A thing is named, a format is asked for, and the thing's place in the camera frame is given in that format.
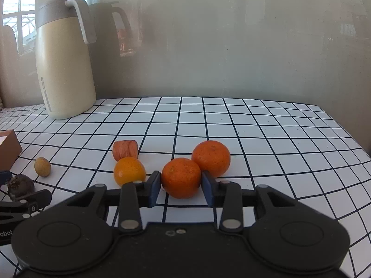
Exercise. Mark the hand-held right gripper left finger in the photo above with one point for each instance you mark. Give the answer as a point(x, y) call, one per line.
point(155, 189)

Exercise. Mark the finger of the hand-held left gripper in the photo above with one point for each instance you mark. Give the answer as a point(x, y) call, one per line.
point(4, 177)
point(37, 199)

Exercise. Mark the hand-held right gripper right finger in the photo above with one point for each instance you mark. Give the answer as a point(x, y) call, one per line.
point(207, 189)

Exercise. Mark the dark mangosteen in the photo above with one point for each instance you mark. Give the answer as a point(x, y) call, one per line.
point(20, 186)

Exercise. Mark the brown cardboard box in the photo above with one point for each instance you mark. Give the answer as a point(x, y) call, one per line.
point(10, 150)

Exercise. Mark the yellowish orange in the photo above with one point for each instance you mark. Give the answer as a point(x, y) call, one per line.
point(129, 171)

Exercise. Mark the small tan longan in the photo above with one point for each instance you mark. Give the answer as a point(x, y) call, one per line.
point(42, 166)

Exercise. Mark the carrot piece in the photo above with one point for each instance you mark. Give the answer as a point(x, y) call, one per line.
point(125, 149)

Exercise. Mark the white checked tablecloth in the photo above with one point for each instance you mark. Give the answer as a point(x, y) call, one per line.
point(260, 139)

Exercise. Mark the cream thermos jug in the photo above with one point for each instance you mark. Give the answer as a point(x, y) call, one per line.
point(63, 72)

